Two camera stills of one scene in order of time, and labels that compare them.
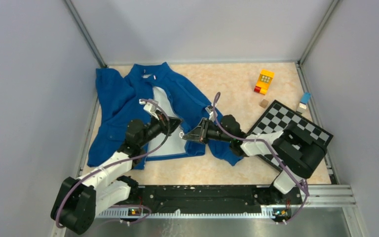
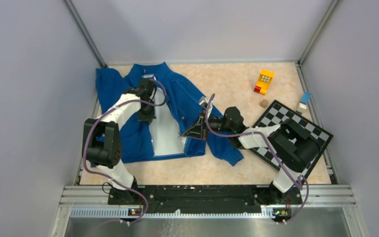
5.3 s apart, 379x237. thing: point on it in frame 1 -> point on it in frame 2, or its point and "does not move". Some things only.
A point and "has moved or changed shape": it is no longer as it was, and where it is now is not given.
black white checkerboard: [279, 118] does not move
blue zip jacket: [118, 100] has moved or changed shape
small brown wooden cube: [264, 103] does not move
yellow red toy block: [264, 81] does not move
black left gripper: [163, 121] -> [147, 119]
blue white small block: [305, 99] does not move
